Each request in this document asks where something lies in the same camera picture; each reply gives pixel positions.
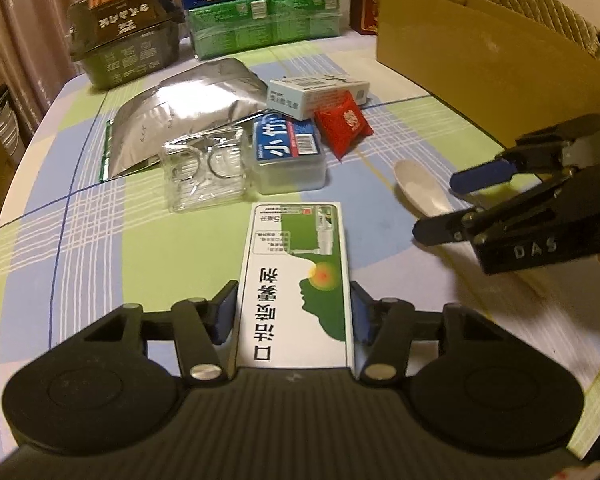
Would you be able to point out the red snack packet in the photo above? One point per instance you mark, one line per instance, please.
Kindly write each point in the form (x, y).
(342, 125)

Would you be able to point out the white medicine box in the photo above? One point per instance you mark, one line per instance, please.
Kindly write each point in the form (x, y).
(299, 97)

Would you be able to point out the green wrapped box pack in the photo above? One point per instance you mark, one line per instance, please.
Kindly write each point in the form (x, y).
(236, 26)

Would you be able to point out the brown cardboard box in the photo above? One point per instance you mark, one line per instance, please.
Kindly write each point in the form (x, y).
(505, 73)

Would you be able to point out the white plastic spoon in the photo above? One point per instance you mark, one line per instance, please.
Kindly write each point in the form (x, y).
(421, 188)

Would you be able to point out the silver foil pouch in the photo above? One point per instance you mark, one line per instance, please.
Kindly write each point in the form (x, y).
(210, 95)

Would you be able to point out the beige curtain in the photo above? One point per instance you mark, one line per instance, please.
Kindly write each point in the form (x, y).
(34, 55)

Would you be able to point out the white green throat spray box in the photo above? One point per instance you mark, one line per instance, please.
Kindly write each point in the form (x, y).
(294, 307)

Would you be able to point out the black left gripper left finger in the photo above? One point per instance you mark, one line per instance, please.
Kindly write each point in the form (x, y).
(200, 326)

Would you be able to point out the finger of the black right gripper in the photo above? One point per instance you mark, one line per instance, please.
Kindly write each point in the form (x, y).
(476, 178)
(444, 228)

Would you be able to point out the woven chair back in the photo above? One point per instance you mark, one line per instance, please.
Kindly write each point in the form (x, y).
(556, 16)

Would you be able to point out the checkered tablecloth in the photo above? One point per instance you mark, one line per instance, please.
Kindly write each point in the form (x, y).
(74, 247)

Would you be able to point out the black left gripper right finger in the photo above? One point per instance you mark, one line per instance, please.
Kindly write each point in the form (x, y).
(385, 327)

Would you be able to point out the blue label toothpick box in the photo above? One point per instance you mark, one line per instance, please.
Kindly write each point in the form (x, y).
(287, 156)

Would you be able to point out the clear plastic ring box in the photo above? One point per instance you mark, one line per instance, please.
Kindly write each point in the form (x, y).
(204, 169)

